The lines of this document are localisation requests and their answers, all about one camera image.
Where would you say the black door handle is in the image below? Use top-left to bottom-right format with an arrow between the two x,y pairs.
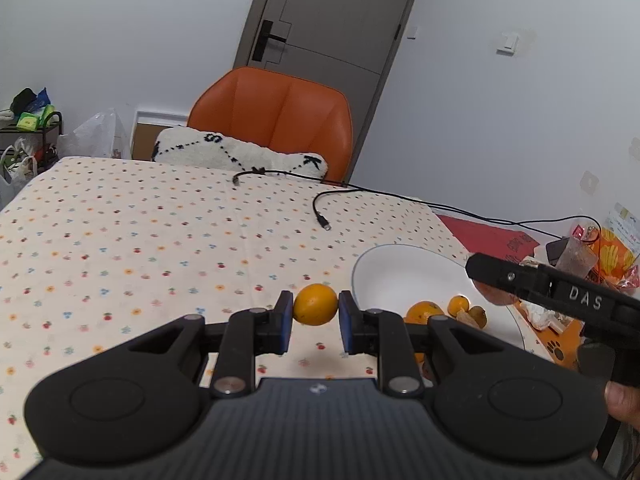
250,20 -> 288,62

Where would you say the white plastic bag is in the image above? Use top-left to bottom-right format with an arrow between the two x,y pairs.
56,108 -> 131,159

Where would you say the orange leather chair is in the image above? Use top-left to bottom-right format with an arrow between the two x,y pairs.
186,67 -> 352,181

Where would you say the crumpled white tissue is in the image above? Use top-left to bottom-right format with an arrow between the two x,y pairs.
521,301 -> 565,334

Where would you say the large orange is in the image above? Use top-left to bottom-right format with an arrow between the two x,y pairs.
403,300 -> 445,365

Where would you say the person's right hand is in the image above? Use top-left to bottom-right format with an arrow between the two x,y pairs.
591,380 -> 639,479

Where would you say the black usb cable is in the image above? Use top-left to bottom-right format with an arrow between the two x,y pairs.
311,186 -> 564,232

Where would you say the red orange table mat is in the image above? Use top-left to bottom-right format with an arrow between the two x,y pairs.
439,214 -> 582,370

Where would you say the orange snack packet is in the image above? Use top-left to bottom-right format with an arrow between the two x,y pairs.
591,228 -> 639,281

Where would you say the white plate blue rim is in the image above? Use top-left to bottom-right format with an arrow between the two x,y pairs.
352,244 -> 525,349

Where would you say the white light switch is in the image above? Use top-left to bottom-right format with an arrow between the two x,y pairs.
497,32 -> 520,56

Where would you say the floral patterned tablecloth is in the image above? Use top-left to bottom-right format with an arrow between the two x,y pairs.
1,157 -> 469,479

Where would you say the white fluffy cushion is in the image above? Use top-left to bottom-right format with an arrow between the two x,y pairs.
151,127 -> 329,179

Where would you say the black metal rack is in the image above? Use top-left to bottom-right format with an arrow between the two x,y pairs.
1,110 -> 64,171

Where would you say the frosted drinking glass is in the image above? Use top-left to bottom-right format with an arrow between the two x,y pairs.
555,237 -> 598,278

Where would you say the green-brown jujube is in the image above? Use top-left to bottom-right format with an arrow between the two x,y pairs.
468,306 -> 488,330

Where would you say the small orange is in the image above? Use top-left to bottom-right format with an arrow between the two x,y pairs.
447,295 -> 471,318

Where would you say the medium orange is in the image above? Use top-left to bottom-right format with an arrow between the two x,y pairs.
293,284 -> 338,326

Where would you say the grey door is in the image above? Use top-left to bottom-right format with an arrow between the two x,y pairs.
234,0 -> 414,155

